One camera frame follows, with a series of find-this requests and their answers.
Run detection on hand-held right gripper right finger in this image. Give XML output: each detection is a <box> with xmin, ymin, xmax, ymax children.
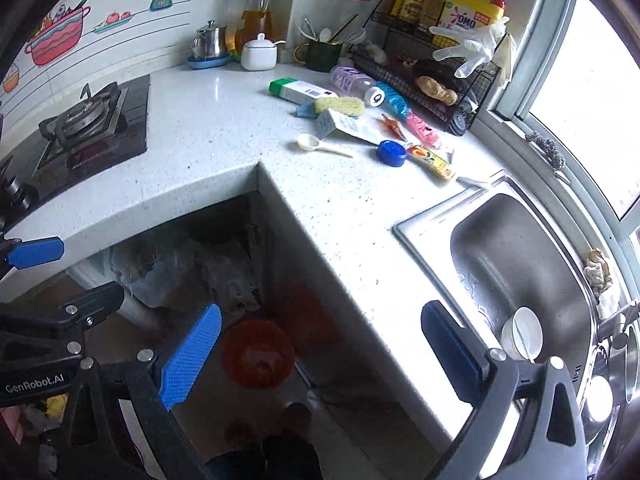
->
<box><xmin>421</xmin><ymin>301</ymin><xmax>590</xmax><ymax>480</ymax></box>

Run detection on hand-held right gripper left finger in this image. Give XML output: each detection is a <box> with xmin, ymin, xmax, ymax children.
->
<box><xmin>50</xmin><ymin>304</ymin><xmax>222</xmax><ymax>480</ymax></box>

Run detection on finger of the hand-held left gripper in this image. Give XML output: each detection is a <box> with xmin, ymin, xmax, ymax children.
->
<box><xmin>0</xmin><ymin>232</ymin><xmax>66</xmax><ymax>281</ymax></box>
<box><xmin>0</xmin><ymin>281</ymin><xmax>125</xmax><ymax>338</ymax></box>

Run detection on red plastic bin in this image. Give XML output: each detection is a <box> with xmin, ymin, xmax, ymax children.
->
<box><xmin>221</xmin><ymin>320</ymin><xmax>297</xmax><ymax>390</ymax></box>

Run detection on blue and pink plastic packet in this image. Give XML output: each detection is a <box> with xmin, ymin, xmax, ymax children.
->
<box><xmin>375</xmin><ymin>81</ymin><xmax>443</xmax><ymax>150</ymax></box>

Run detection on clear plastic bag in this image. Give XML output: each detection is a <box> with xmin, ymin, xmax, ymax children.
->
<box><xmin>111</xmin><ymin>240</ymin><xmax>201</xmax><ymax>308</ymax></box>

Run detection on thin metal utensil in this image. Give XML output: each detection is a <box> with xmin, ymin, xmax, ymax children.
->
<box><xmin>514</xmin><ymin>321</ymin><xmax>530</xmax><ymax>361</ymax></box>

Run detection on stainless steel sink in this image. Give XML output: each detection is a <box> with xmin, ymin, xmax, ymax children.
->
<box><xmin>392</xmin><ymin>174</ymin><xmax>626</xmax><ymax>480</ymax></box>

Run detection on black gas stove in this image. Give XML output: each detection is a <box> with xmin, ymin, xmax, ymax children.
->
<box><xmin>32</xmin><ymin>74</ymin><xmax>151</xmax><ymax>177</ymax></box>

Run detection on crumpled beige rag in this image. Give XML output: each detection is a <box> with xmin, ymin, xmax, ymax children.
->
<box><xmin>582</xmin><ymin>249</ymin><xmax>621</xmax><ymax>318</ymax></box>

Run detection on steel faucet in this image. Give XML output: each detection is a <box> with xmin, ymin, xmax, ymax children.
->
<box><xmin>596</xmin><ymin>301</ymin><xmax>640</xmax><ymax>346</ymax></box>

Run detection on yellow printed packet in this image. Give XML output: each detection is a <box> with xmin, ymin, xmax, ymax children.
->
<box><xmin>402</xmin><ymin>142</ymin><xmax>457</xmax><ymax>181</ymax></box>

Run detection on blue round lid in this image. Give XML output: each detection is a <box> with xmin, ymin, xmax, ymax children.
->
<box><xmin>376</xmin><ymin>140</ymin><xmax>410</xmax><ymax>168</ymax></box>

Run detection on steel wool scourer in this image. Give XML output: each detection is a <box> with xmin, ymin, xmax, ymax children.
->
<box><xmin>525</xmin><ymin>131</ymin><xmax>567</xmax><ymax>177</ymax></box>

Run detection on black round disc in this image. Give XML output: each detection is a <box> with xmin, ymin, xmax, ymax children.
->
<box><xmin>446</xmin><ymin>110</ymin><xmax>471</xmax><ymax>136</ymax></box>

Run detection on red sauce packet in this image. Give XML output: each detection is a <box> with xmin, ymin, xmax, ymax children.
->
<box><xmin>381</xmin><ymin>114</ymin><xmax>408</xmax><ymax>141</ymax></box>

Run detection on white plastic scoop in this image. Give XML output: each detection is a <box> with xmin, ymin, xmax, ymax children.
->
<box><xmin>297</xmin><ymin>133</ymin><xmax>354</xmax><ymax>158</ymax></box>

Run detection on long white carton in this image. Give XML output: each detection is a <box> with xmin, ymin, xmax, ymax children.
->
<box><xmin>315</xmin><ymin>109</ymin><xmax>393</xmax><ymax>147</ymax></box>

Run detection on blue saucer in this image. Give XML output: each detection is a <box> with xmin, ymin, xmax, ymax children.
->
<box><xmin>187</xmin><ymin>51</ymin><xmax>234</xmax><ymax>70</ymax></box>

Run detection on ginger root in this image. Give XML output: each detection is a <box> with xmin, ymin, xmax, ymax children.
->
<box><xmin>416</xmin><ymin>76</ymin><xmax>458</xmax><ymax>106</ymax></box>

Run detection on blue scrubbing brush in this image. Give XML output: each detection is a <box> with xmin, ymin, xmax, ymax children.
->
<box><xmin>295</xmin><ymin>96</ymin><xmax>367</xmax><ymax>120</ymax></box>

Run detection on steel teapot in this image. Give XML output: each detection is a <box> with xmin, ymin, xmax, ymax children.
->
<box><xmin>192</xmin><ymin>20</ymin><xmax>230</xmax><ymax>61</ymax></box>

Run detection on window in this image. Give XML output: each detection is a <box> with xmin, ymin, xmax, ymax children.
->
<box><xmin>487</xmin><ymin>0</ymin><xmax>640</xmax><ymax>241</ymax></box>

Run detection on green and white medicine box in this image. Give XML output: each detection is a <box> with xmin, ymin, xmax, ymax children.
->
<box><xmin>269</xmin><ymin>77</ymin><xmax>341</xmax><ymax>106</ymax></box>

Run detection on dark brown bundle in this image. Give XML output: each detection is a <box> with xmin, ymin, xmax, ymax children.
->
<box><xmin>412</xmin><ymin>57</ymin><xmax>468</xmax><ymax>86</ymax></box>

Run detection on purple label plastic bottle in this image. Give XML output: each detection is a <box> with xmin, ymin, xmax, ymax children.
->
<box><xmin>330</xmin><ymin>65</ymin><xmax>385</xmax><ymax>108</ymax></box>

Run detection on white lidded sugar bowl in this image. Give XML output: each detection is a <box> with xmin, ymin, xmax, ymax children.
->
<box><xmin>240</xmin><ymin>33</ymin><xmax>287</xmax><ymax>72</ymax></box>

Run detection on beige hanging cloth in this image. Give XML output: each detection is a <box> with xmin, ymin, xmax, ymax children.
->
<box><xmin>492</xmin><ymin>32</ymin><xmax>517</xmax><ymax>86</ymax></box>

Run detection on glass oil carafe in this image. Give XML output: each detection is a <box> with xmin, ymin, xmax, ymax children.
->
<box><xmin>234</xmin><ymin>0</ymin><xmax>277</xmax><ymax>56</ymax></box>

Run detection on dark green mug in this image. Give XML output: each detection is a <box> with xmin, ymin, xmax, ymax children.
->
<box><xmin>294</xmin><ymin>40</ymin><xmax>343</xmax><ymax>73</ymax></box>

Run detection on chopsticks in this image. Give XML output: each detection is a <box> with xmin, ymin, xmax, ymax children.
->
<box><xmin>330</xmin><ymin>12</ymin><xmax>360</xmax><ymax>43</ymax></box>

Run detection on yellow detergent jug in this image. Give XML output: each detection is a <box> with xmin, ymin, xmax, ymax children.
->
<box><xmin>440</xmin><ymin>0</ymin><xmax>508</xmax><ymax>43</ymax></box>

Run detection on cartoon kitchen wall sticker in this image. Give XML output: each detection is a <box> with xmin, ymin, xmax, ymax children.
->
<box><xmin>0</xmin><ymin>0</ymin><xmax>196</xmax><ymax>111</ymax></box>

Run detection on black wire rack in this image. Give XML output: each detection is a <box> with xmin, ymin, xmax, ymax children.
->
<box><xmin>348</xmin><ymin>0</ymin><xmax>511</xmax><ymax>136</ymax></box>

